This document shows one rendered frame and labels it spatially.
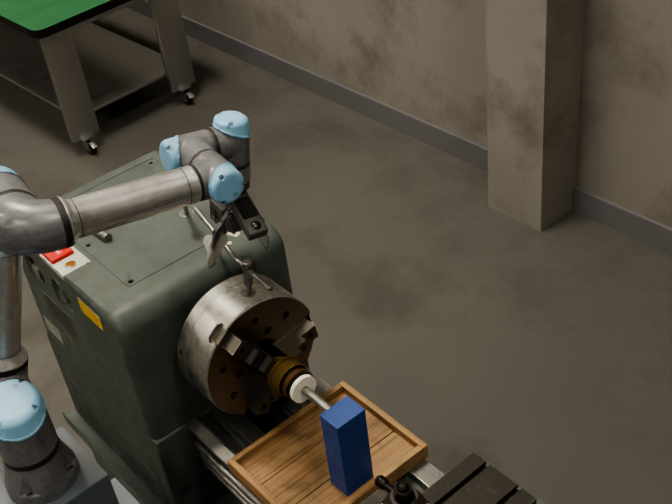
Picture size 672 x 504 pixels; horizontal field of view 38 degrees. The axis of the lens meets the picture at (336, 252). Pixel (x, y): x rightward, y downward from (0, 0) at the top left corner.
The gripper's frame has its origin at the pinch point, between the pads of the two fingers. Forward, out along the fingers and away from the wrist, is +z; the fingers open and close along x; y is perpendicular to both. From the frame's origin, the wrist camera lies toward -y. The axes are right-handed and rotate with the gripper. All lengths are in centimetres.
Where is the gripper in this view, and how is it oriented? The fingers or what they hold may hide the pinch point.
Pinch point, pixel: (239, 260)
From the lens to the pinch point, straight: 224.0
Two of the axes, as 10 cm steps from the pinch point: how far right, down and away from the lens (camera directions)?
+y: -5.4, -4.8, 6.8
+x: -8.4, 2.8, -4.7
